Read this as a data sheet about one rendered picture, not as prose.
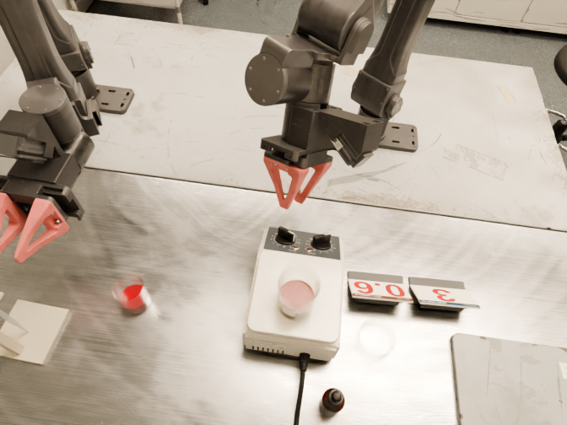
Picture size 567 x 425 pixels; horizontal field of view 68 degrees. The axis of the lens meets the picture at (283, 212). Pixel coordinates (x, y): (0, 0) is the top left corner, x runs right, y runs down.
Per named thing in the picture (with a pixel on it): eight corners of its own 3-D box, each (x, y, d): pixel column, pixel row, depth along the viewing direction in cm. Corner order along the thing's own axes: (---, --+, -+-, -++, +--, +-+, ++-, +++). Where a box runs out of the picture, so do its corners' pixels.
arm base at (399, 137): (430, 124, 77) (428, 99, 81) (323, 110, 78) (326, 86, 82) (417, 153, 84) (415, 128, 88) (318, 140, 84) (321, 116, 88)
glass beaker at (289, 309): (316, 325, 54) (325, 301, 48) (275, 325, 54) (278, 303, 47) (312, 282, 58) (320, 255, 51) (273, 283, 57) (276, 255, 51)
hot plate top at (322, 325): (261, 250, 61) (261, 247, 60) (342, 262, 60) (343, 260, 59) (245, 331, 54) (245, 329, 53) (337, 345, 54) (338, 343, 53)
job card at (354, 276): (347, 271, 68) (352, 260, 65) (402, 277, 68) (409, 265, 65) (348, 307, 65) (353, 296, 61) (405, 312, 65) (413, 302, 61)
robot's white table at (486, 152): (137, 208, 180) (53, 8, 105) (417, 246, 176) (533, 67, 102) (95, 315, 153) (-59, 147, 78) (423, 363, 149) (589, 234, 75)
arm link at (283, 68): (285, 123, 46) (329, 13, 40) (231, 86, 49) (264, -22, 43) (336, 114, 55) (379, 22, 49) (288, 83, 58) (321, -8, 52)
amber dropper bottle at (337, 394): (337, 420, 56) (346, 412, 50) (315, 412, 56) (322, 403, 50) (342, 397, 57) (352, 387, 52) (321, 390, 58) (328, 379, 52)
